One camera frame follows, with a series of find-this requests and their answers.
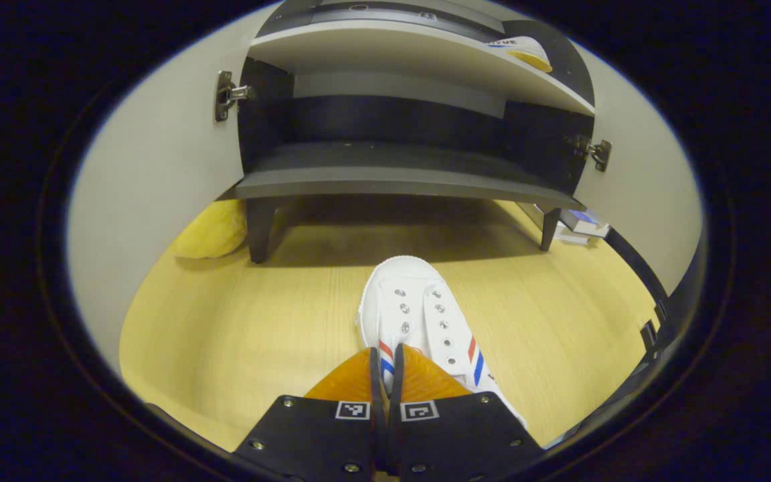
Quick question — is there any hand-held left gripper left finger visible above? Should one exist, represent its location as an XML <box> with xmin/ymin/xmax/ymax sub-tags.
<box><xmin>232</xmin><ymin>345</ymin><xmax>386</xmax><ymax>482</ymax></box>

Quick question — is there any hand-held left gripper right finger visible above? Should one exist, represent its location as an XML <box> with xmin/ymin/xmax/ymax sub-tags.
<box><xmin>385</xmin><ymin>343</ymin><xmax>547</xmax><ymax>482</ymax></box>

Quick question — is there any white striped canvas shoe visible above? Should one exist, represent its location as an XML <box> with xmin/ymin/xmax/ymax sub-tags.
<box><xmin>485</xmin><ymin>35</ymin><xmax>553</xmax><ymax>73</ymax></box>
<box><xmin>357</xmin><ymin>256</ymin><xmax>528</xmax><ymax>429</ymax></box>

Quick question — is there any grey shoe cabinet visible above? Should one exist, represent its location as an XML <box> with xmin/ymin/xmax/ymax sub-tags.
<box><xmin>235</xmin><ymin>0</ymin><xmax>597</xmax><ymax>265</ymax></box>

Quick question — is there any grey shoe cabinet door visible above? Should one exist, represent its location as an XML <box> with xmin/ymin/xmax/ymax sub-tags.
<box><xmin>573</xmin><ymin>40</ymin><xmax>704</xmax><ymax>295</ymax></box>
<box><xmin>68</xmin><ymin>3</ymin><xmax>279</xmax><ymax>376</ymax></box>

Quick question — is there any metal door hinge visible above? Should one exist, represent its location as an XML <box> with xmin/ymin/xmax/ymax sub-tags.
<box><xmin>215</xmin><ymin>70</ymin><xmax>256</xmax><ymax>123</ymax></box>
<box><xmin>573</xmin><ymin>136</ymin><xmax>612</xmax><ymax>173</ymax></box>

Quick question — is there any blue book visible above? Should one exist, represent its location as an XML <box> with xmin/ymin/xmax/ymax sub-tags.
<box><xmin>551</xmin><ymin>208</ymin><xmax>611</xmax><ymax>246</ymax></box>

